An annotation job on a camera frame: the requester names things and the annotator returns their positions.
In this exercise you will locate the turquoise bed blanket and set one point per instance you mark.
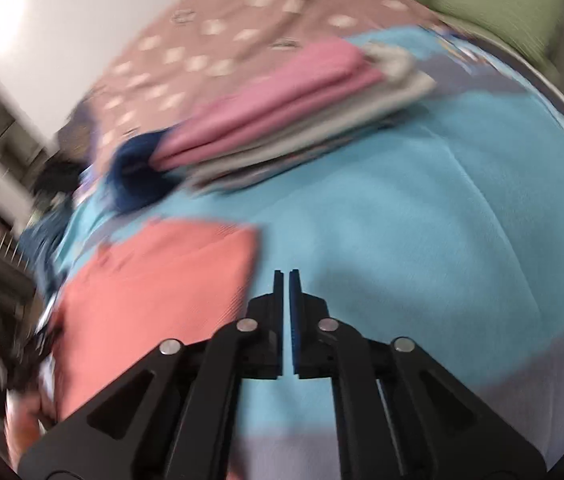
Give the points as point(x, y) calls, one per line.
point(411, 210)

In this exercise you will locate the brown polka dot duvet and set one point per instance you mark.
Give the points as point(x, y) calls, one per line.
point(242, 10)

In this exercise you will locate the dark blue cloth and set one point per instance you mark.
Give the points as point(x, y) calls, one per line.
point(42, 242)

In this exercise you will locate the coral knit garment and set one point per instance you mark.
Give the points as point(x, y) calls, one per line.
point(152, 305)

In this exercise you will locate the grey folded cloth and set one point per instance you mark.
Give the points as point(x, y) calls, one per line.
point(366, 102)

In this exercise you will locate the navy star fleece blanket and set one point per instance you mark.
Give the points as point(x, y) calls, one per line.
point(137, 170)

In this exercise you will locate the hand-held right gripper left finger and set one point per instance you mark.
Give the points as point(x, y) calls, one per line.
point(278, 312)

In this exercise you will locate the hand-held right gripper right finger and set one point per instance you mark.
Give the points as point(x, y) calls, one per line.
point(295, 320)

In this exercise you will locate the large green pillow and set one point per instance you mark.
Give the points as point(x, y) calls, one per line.
point(496, 15)

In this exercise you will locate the pink folded cloth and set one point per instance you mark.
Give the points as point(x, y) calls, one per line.
point(272, 105)

